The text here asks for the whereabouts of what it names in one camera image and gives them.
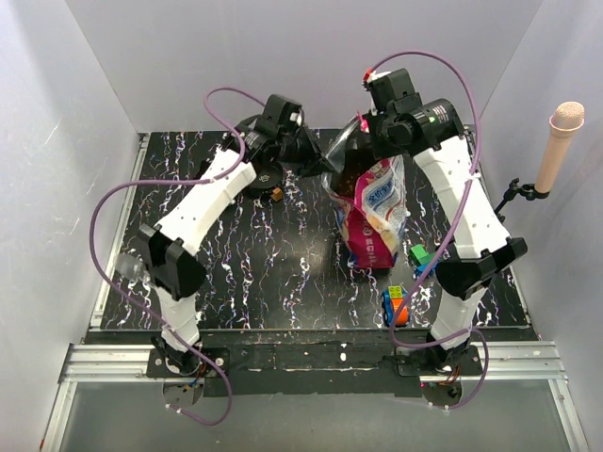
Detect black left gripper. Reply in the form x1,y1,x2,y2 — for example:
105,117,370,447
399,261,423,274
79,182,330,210
279,124,337,181

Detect pink pet food bag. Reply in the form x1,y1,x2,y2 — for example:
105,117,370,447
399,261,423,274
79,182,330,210
321,115,407,269

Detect clear plastic scoop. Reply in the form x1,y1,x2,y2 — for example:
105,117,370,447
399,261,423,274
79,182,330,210
115,253,156,288

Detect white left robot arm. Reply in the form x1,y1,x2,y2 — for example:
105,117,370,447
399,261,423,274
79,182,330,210
137,94,333,377

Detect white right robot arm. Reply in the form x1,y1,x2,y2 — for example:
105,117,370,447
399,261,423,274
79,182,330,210
364,69,528,375

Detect black right pet bowl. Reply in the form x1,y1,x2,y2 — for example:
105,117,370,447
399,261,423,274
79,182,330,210
245,162,284,198

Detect green blue toy blocks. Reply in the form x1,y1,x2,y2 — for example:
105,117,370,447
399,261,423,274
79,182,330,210
409,244,435,279

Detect black microphone clamp stand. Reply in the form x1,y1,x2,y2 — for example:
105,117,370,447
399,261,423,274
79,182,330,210
494,178,549,224

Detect blue orange toy car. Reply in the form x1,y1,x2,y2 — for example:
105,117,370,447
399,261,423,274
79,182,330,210
381,285,410,327

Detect pink microphone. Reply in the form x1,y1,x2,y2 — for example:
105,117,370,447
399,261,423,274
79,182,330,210
534,101,584,195

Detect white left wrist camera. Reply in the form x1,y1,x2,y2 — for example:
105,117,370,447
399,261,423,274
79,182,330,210
289,110,304,126

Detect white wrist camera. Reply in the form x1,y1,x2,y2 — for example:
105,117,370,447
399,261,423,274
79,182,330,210
289,110,304,126
363,71,390,116

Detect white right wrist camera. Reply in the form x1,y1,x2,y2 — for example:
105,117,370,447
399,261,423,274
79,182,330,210
363,71,390,116

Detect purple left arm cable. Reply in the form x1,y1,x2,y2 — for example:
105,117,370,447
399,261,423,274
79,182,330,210
90,87,279,428

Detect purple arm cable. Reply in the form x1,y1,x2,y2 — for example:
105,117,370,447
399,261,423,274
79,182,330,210
90,87,279,428
369,51,491,412

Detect aluminium frame rail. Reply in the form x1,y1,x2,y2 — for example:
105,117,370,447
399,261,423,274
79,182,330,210
40,341,589,451

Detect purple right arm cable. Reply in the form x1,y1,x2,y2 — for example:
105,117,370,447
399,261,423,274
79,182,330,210
369,51,491,412

